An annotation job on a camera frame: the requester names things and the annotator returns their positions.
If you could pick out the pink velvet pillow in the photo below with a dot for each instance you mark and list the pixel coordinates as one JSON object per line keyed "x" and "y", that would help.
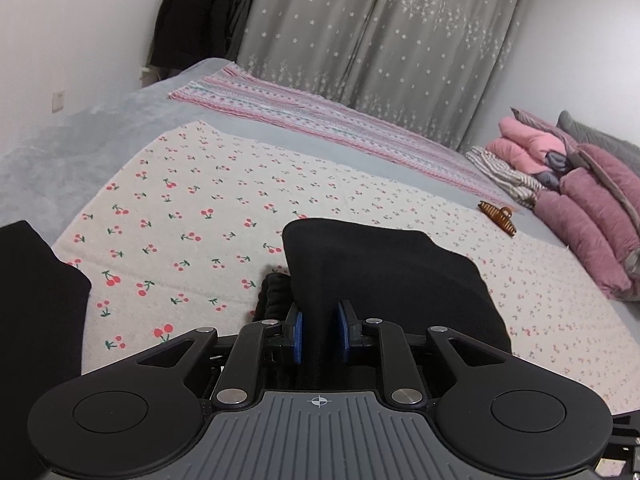
{"x": 590, "y": 220}

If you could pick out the grey-blue fleece blanket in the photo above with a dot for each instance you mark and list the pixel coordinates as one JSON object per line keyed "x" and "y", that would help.
{"x": 75, "y": 135}

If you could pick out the black pants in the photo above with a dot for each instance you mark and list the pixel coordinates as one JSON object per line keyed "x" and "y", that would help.
{"x": 380, "y": 270}

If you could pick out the brown hair claw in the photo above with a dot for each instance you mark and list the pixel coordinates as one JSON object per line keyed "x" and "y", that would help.
{"x": 497, "y": 210}

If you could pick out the grey star-print curtain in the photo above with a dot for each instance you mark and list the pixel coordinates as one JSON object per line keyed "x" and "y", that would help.
{"x": 400, "y": 45}

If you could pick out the grey quilted pillow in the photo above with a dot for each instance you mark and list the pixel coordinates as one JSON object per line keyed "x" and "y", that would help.
{"x": 595, "y": 135}

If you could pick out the cherry-print bed sheet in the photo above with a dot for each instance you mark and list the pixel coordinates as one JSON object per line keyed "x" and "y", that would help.
{"x": 200, "y": 195}

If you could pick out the white wall socket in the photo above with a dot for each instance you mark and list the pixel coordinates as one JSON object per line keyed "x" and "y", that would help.
{"x": 58, "y": 101}

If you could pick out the grey striped cloth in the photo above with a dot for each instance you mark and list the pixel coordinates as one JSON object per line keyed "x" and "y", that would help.
{"x": 505, "y": 175}

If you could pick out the pink striped sheet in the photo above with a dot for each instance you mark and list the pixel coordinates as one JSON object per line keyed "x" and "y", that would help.
{"x": 310, "y": 110}

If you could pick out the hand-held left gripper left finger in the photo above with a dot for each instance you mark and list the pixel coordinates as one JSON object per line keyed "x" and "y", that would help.
{"x": 298, "y": 335}

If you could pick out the black hanging coat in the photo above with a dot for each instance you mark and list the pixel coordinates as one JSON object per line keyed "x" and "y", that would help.
{"x": 190, "y": 20}

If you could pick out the grey hanging jacket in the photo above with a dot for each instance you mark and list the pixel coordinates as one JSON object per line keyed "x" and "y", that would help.
{"x": 242, "y": 5}

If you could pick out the black folded garment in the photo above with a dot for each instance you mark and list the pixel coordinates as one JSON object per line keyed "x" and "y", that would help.
{"x": 35, "y": 340}

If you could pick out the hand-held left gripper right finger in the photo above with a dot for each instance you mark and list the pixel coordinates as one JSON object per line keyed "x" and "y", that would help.
{"x": 344, "y": 332}

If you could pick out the pink fleece garment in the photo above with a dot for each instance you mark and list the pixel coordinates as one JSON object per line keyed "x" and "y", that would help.
{"x": 520, "y": 145}

